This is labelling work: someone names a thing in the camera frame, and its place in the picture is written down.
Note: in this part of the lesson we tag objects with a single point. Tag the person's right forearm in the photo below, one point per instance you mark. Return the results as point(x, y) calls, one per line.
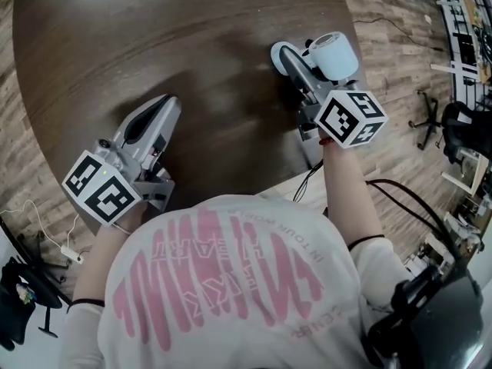
point(346, 190)

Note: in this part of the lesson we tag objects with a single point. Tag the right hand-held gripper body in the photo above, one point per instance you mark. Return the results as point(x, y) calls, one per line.
point(346, 121)

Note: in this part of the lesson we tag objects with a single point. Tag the white shirt with pink print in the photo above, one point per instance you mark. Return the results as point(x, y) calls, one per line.
point(230, 321)

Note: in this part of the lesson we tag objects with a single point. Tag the black office chair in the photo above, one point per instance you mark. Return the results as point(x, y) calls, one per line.
point(34, 294)
point(461, 129)

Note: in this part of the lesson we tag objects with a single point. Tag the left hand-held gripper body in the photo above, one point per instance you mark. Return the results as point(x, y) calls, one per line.
point(104, 202)

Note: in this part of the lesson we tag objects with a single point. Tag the black shoulder bag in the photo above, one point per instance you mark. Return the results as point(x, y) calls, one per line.
point(442, 321)

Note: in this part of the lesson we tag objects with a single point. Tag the white power strip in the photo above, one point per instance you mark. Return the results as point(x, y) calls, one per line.
point(72, 254)

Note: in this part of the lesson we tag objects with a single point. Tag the white-frame wooden desk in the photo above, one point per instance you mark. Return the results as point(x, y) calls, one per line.
point(478, 171)
point(469, 6)

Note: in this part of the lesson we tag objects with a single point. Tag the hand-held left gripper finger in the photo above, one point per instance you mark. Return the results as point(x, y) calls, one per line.
point(161, 129)
point(128, 123)

